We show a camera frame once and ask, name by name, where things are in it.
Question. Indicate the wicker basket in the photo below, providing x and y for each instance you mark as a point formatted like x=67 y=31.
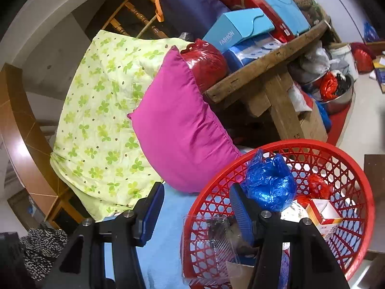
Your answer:
x=303 y=1

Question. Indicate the navy blue cushion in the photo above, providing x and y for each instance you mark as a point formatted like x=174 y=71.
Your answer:
x=189 y=9

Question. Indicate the green floral quilt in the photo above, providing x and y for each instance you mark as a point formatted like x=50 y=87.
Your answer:
x=99 y=111

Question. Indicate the white bucket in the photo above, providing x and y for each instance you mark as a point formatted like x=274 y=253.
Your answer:
x=343 y=57

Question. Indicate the blue blanket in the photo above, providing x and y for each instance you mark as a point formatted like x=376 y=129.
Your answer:
x=162 y=262

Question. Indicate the small red plastic bag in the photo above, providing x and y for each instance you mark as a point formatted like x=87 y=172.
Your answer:
x=327 y=85

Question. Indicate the light blue cardboard box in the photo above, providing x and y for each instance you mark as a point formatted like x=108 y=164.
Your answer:
x=237 y=27

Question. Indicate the clear plastic tray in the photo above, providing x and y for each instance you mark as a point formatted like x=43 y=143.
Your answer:
x=207 y=240

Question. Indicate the wooden table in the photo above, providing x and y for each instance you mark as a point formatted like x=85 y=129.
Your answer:
x=270 y=63

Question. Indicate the pink pillow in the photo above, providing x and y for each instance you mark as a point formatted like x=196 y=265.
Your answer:
x=174 y=120

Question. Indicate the red plastic basket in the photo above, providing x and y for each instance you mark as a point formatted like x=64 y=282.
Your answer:
x=300 y=146

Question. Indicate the white paper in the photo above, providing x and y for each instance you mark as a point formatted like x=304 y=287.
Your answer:
x=293 y=213

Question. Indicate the blue book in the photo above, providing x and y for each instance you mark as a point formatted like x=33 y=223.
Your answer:
x=380 y=75

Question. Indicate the dark red plastic bag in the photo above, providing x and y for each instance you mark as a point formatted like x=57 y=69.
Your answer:
x=207 y=63

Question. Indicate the dark brown wooden furniture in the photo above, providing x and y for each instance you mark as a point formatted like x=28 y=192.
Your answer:
x=376 y=186

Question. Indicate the orange hanger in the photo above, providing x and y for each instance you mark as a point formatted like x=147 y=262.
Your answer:
x=159 y=12

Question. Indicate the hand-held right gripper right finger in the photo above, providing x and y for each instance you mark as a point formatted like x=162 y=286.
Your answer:
x=240 y=213

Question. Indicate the blue white patterned package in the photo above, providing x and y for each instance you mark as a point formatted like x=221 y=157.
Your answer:
x=246 y=52

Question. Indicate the orange white carton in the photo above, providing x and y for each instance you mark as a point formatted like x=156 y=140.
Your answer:
x=323 y=216

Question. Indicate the light blue flat box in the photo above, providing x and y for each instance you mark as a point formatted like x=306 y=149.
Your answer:
x=285 y=9

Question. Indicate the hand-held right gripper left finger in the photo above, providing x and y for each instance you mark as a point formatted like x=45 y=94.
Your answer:
x=150 y=213

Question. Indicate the brown cardboard box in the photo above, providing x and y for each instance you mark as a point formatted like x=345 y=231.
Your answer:
x=312 y=126

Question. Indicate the metal basin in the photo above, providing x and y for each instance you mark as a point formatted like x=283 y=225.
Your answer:
x=340 y=99

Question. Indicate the blue plastic bag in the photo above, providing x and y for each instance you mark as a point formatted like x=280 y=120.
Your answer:
x=270 y=183
x=370 y=33
x=324 y=117

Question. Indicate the black white dotted garment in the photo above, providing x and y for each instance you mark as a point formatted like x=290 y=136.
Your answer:
x=42 y=246

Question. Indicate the white plastic bag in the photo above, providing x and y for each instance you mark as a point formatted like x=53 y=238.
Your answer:
x=315 y=60

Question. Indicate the wooden spindle rail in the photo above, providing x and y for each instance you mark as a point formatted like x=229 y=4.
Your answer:
x=135 y=12

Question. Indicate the red floor mat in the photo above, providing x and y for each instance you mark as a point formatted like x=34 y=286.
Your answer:
x=340 y=126

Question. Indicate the large red plastic bag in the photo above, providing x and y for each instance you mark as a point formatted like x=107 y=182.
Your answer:
x=362 y=57

